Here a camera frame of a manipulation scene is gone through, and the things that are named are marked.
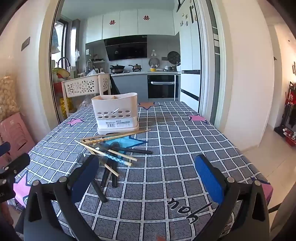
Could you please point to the yellow plastic basin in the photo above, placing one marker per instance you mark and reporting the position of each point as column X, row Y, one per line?
column 60, row 72

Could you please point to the pink cardboard box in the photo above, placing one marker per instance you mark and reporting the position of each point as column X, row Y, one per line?
column 13, row 132

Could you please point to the black built-in oven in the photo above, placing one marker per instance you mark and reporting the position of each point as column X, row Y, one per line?
column 161, row 89

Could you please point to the round black hanging rack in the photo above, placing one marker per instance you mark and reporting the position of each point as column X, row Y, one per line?
column 173, row 56

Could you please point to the white spice rack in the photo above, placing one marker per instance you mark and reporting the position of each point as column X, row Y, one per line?
column 94, row 60

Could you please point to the black range hood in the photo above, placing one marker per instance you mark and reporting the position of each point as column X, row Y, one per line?
column 127, row 49

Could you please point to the pale lumpy plastic bag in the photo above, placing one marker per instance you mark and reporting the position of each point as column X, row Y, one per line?
column 8, row 97

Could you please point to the red paper decoration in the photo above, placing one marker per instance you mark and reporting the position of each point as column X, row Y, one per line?
column 146, row 18
column 112, row 22

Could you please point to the black wok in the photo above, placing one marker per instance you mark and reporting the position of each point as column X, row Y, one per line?
column 116, row 68

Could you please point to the white plastic utensil holder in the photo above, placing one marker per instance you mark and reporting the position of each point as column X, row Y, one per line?
column 115, row 106

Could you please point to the clear plastic bags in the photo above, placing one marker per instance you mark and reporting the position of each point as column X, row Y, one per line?
column 85, row 102

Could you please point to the golden foil bag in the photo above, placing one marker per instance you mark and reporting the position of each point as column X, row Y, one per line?
column 63, row 104

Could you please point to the white plastic bag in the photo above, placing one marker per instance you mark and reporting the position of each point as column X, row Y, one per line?
column 91, row 73

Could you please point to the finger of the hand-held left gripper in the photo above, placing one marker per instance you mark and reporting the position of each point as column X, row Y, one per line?
column 17, row 164
column 4, row 148

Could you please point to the metal cooking pot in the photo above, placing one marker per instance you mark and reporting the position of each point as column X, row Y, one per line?
column 136, row 67

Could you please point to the grey wall switch panel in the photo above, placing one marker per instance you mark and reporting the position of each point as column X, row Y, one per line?
column 25, row 44

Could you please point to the cream plastic basket cart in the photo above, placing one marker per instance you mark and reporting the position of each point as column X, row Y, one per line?
column 81, row 87

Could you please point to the round grey hanging rack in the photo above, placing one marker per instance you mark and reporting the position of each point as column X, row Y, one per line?
column 153, row 62

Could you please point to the white wall cabinets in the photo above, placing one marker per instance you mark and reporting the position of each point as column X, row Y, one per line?
column 129, row 23

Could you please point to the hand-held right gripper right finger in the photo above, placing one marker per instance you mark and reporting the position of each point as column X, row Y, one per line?
column 209, row 180

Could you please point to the black plastic bag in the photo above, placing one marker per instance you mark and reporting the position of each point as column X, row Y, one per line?
column 114, row 89

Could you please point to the kitchen faucet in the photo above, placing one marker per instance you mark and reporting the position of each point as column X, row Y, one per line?
column 63, row 59

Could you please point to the grey checked star tablecloth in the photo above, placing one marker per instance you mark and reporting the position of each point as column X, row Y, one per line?
column 173, row 143

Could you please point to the white refrigerator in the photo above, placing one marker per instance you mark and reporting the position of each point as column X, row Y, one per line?
column 189, row 46

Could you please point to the white rice cooker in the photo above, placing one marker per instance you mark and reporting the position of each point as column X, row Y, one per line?
column 178, row 66

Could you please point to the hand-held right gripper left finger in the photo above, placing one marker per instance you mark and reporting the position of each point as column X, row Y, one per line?
column 85, row 179

